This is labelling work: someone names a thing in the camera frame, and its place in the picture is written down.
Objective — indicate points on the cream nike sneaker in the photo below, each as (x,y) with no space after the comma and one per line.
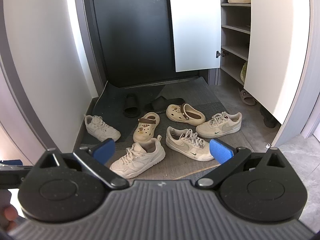
(219,125)
(188,143)

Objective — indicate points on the black entrance door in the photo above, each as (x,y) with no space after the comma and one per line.
(137,42)

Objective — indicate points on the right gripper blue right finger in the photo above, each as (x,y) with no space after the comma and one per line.
(231,160)

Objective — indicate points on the black slide sandal left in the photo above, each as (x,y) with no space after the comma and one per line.
(131,107)

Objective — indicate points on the black slide sandal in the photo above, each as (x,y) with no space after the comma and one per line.
(131,107)
(160,104)

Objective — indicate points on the white cabinet door right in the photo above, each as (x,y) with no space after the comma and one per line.
(277,51)

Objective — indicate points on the white cabinet door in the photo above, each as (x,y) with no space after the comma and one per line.
(277,51)
(196,27)

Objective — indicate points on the cream clog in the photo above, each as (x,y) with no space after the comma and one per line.
(185,113)
(146,127)

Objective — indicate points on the person right hand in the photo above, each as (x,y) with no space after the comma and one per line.
(10,214)

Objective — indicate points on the white chunky sneaker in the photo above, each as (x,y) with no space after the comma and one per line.
(139,158)
(99,129)

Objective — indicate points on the black slide sandal right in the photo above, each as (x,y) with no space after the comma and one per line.
(160,104)

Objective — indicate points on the beige slide sandal under cabinet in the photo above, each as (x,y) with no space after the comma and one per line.
(246,97)

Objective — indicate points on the yellow-green shoe on shelf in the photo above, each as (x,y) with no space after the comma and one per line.
(243,72)

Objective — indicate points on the shoe cabinet shelves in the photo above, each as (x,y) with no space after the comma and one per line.
(235,41)

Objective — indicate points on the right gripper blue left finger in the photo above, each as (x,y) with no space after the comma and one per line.
(94,160)

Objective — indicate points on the white cabinet door left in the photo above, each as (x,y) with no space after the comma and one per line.
(196,27)

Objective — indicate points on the dark shoes under cabinet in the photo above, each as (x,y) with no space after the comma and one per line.
(269,120)

